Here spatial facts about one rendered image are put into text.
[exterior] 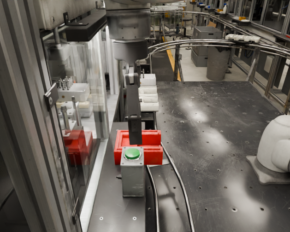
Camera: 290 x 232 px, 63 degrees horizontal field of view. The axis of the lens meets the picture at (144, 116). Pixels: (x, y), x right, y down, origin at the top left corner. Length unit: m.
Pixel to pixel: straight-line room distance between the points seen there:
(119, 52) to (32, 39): 0.21
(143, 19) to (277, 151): 0.78
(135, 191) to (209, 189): 0.46
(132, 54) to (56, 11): 0.17
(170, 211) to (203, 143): 0.48
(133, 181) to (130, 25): 0.39
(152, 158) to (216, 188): 0.39
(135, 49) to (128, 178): 0.33
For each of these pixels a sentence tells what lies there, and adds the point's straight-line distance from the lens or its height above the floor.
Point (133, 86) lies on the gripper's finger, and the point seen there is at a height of 1.25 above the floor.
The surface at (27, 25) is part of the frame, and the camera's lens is 0.33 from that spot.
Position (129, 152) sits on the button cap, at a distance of 0.63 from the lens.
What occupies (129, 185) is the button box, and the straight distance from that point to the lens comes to 0.66.
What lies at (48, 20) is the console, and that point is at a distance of 0.37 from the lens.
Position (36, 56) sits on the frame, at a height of 1.34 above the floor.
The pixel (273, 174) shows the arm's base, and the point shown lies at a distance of 1.16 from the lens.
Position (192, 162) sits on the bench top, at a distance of 1.17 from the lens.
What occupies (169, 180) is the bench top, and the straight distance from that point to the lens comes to 1.06.
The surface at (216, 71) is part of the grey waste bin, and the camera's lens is 4.10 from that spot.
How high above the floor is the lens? 1.43
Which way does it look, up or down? 29 degrees down
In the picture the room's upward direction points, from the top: straight up
